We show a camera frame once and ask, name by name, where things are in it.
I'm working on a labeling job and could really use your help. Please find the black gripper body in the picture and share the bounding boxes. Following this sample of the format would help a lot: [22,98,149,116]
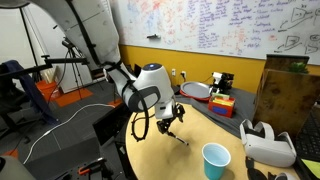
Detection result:
[156,117,176,130]

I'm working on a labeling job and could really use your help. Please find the black and white marker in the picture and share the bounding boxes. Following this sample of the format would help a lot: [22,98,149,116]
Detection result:
[168,131,190,147]

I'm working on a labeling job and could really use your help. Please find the blue plastic cup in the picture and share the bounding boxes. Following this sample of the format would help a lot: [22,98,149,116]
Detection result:
[201,142,232,180]

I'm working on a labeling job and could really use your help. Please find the red round plate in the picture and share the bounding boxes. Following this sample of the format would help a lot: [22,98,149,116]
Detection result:
[179,88,213,103]

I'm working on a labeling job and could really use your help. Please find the grey round plate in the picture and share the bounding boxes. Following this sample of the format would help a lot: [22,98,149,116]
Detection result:
[180,81,213,100]

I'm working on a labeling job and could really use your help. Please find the black monitor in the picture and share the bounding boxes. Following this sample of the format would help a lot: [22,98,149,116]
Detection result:
[92,104,133,148]

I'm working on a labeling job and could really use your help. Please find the red box of coloured blocks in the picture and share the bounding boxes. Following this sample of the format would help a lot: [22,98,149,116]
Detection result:
[208,93,236,119]

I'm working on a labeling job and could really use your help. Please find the black and white spare gripper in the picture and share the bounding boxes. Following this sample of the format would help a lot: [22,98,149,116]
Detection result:
[210,71,235,95]

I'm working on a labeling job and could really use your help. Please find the grey table cloth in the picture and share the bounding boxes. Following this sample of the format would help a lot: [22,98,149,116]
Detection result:
[173,87,258,138]

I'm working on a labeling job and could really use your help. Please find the orange floor mat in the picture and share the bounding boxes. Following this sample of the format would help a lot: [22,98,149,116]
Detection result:
[54,88,94,108]

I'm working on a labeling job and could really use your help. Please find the white VR headset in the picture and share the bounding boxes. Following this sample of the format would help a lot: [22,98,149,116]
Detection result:
[239,119,298,168]

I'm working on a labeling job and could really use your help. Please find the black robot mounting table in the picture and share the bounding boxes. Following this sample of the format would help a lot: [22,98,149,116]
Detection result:
[24,134,116,180]

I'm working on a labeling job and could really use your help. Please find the black boom stand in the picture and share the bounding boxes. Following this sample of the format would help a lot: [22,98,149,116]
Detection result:
[0,8,89,83]

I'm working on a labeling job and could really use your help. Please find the dark wooden shelf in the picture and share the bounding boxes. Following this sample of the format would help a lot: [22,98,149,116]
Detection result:
[252,54,320,138]

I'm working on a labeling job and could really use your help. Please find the orange bucket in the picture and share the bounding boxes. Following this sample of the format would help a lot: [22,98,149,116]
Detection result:
[35,79,61,101]

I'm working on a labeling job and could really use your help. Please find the blue cloth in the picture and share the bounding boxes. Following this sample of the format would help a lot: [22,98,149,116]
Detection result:
[4,59,58,124]

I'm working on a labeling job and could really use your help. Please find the black laptop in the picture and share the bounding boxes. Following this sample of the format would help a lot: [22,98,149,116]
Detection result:
[294,106,320,164]

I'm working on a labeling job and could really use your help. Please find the small green potted plant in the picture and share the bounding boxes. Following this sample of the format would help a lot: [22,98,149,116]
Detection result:
[288,62,309,74]

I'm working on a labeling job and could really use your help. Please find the yellow sticky note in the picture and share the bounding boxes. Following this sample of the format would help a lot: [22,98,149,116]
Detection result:
[300,158,320,179]

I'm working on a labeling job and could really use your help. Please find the black office chair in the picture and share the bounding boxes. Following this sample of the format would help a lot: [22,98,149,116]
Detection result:
[0,63,44,144]

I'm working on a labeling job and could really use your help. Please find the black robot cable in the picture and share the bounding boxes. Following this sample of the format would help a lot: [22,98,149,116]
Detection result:
[130,84,151,143]

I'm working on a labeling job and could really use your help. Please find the orange handled clamp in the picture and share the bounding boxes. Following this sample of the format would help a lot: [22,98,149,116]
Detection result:
[78,157,108,176]

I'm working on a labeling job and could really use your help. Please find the black strap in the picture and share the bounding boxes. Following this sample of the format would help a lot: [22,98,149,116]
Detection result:
[244,156,268,180]

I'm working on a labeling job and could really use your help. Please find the white floor cable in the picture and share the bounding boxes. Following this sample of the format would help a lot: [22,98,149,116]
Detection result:
[22,103,116,165]

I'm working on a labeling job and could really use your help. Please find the wall whiteboard with writing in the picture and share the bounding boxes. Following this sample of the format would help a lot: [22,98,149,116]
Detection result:
[109,0,320,66]

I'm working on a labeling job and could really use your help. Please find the black camera tripod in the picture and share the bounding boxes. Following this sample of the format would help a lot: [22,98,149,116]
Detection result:
[61,37,86,101]

